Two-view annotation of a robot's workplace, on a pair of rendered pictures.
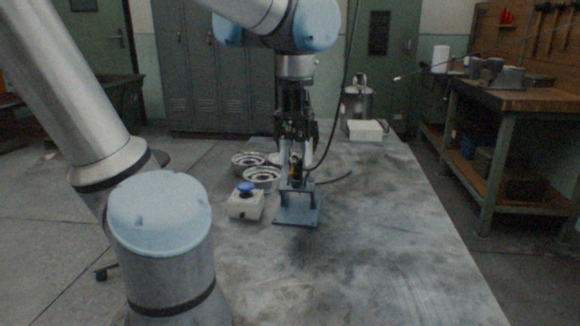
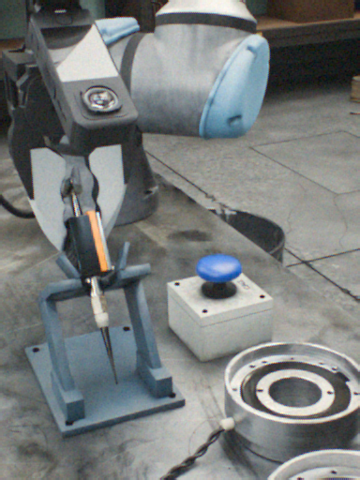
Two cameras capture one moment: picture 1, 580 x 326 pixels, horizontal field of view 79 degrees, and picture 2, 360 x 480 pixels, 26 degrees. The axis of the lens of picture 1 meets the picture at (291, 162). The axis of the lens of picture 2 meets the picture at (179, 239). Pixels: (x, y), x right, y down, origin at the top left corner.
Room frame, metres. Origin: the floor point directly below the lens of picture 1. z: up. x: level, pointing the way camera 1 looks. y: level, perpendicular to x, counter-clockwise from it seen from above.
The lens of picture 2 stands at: (1.24, -0.24, 1.17)
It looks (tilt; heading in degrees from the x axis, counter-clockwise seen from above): 24 degrees down; 149
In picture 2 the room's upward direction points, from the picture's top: 2 degrees counter-clockwise
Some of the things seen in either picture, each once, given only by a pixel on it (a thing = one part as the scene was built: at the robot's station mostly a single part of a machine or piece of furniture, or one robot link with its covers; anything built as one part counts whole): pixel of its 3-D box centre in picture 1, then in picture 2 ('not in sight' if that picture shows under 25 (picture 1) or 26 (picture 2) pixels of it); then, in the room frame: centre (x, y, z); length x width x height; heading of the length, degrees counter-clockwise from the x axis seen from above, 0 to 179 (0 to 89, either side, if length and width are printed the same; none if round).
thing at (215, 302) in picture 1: (176, 304); (98, 169); (0.39, 0.16, 0.85); 0.15 x 0.15 x 0.10
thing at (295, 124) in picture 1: (294, 109); (57, 52); (0.69, -0.01, 1.06); 0.09 x 0.08 x 0.12; 170
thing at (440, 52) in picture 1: (439, 59); not in sight; (2.88, -1.17, 0.96); 0.12 x 0.11 x 0.20; 83
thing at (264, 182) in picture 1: (262, 180); (294, 400); (0.87, 0.08, 0.82); 0.10 x 0.10 x 0.04
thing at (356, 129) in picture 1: (360, 105); not in sight; (1.78, -0.35, 0.83); 0.41 x 0.19 x 0.30; 177
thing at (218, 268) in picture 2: (246, 193); (218, 285); (0.74, 0.11, 0.85); 0.04 x 0.04 x 0.05
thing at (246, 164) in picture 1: (248, 164); not in sight; (0.99, 0.13, 0.82); 0.10 x 0.10 x 0.04
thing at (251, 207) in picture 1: (246, 204); (217, 307); (0.73, 0.11, 0.82); 0.08 x 0.07 x 0.05; 173
